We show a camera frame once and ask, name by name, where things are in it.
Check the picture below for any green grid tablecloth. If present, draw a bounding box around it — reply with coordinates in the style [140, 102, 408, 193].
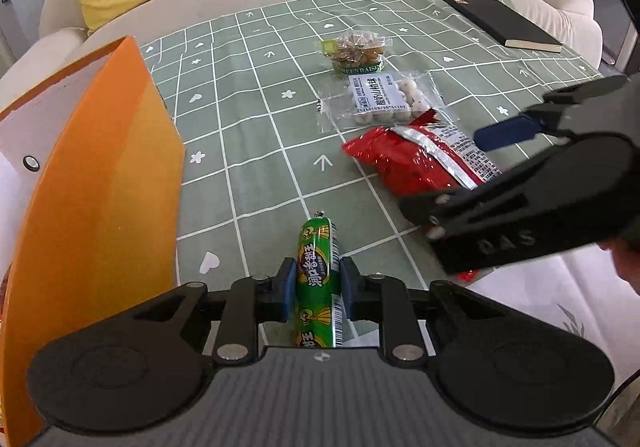
[141, 0, 598, 290]

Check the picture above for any red snack bag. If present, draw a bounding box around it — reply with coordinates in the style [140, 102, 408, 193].
[343, 109, 501, 198]

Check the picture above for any green sausage stick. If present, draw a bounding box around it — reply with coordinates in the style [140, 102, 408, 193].
[294, 211, 344, 349]

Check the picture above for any orange storage box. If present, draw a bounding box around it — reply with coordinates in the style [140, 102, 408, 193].
[1, 37, 184, 446]

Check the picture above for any black notebook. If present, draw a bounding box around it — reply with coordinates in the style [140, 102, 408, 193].
[443, 0, 563, 53]

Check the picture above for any clear white candy bag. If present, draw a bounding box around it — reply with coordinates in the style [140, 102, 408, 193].
[317, 70, 450, 133]

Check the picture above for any person right hand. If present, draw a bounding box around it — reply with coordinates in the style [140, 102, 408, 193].
[598, 239, 640, 294]

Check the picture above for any green candy bag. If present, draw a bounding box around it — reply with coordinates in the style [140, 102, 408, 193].
[320, 31, 392, 76]

